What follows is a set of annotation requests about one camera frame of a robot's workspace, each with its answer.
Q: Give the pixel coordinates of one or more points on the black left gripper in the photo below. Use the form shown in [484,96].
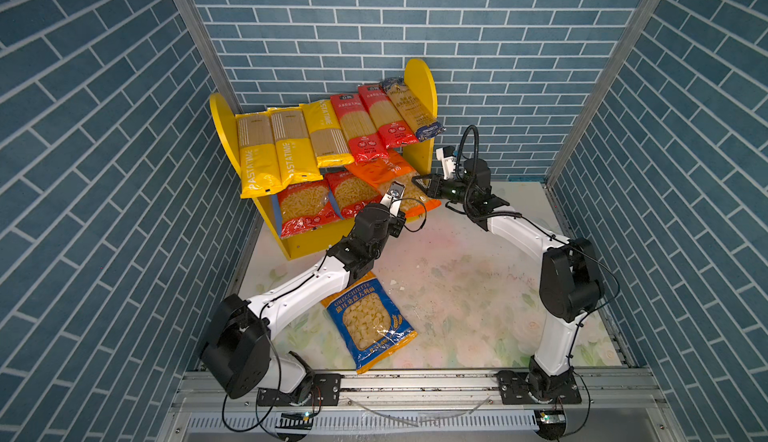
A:
[397,224]

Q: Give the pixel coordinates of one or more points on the orange macaroni bag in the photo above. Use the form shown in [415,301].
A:
[380,174]

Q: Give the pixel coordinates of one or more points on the floral table mat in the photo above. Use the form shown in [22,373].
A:
[471,296]

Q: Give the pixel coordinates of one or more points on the red fusilli bag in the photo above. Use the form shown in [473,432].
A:
[351,193]

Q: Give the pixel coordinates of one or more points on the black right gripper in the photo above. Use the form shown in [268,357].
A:
[437,185]

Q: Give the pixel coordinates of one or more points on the red labelled spaghetti bag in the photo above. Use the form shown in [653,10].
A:
[358,128]

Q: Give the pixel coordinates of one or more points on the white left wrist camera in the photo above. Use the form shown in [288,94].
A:
[393,198]

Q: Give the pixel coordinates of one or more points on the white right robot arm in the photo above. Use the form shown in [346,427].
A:
[570,286]

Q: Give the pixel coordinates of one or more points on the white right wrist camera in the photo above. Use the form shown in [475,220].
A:
[447,157]

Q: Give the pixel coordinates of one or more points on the yellow Pastatime spaghetti bag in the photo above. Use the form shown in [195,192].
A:
[295,153]
[259,167]

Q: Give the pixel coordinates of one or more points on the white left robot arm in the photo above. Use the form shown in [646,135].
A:
[237,347]

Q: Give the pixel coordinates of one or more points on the yellow shelf with coloured boards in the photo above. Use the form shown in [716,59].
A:
[417,76]

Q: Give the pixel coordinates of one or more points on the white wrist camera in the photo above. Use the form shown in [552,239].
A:
[393,198]
[447,157]

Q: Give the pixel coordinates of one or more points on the blue shell pasta bag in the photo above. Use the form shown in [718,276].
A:
[371,325]

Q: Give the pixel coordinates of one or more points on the red macaroni bag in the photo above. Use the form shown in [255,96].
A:
[305,207]

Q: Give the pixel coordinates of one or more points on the dark labelled spaghetti bag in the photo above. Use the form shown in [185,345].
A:
[422,122]

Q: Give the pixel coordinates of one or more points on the metal base rail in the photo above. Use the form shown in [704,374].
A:
[587,404]

